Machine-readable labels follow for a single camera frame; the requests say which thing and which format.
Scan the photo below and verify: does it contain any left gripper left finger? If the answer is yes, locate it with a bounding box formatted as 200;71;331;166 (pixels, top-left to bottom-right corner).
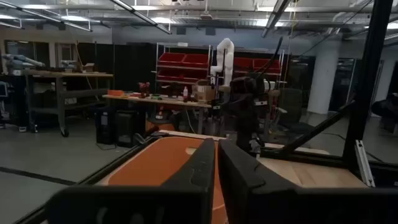
46;138;216;224

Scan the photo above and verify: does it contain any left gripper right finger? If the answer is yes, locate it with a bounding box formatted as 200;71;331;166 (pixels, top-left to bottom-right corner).
218;139;398;224

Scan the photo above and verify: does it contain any orange plastic basket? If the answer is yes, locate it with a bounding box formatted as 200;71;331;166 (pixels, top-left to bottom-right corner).
105;136;229;224

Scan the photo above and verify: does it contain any black equipment case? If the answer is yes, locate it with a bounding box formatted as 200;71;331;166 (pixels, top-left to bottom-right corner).
114;109;146;149
94;106;114;146

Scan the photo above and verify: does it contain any long wooden table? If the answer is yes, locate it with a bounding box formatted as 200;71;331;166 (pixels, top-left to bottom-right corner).
102;93;213;135

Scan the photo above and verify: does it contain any black office chair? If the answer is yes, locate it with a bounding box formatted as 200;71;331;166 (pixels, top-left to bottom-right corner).
277;88;315;135

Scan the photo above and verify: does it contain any brown cardboard box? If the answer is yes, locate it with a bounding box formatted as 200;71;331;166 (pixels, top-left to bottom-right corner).
192;80;216;102

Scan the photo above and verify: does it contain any small red figure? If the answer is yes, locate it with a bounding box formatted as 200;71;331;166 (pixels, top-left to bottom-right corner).
138;82;151;99

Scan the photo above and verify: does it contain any white round column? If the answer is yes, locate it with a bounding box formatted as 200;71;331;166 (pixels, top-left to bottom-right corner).
307;39;341;115

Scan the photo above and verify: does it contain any metal rack with red bins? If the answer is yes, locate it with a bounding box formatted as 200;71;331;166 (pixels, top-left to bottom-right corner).
154;42;213;94
233;48;285;91

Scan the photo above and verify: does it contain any grey rolling workbench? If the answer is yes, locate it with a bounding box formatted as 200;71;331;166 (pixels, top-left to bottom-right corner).
24;70;114;138

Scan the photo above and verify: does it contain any silver aluminium bracket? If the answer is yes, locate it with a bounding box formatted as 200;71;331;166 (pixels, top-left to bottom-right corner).
354;139;376;188

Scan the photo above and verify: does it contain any black aluminium table frame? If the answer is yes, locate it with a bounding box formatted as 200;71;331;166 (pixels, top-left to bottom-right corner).
12;0;398;224

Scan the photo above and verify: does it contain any ceiling light rail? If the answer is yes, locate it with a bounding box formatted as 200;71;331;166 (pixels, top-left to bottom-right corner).
109;0;173;35
261;0;292;39

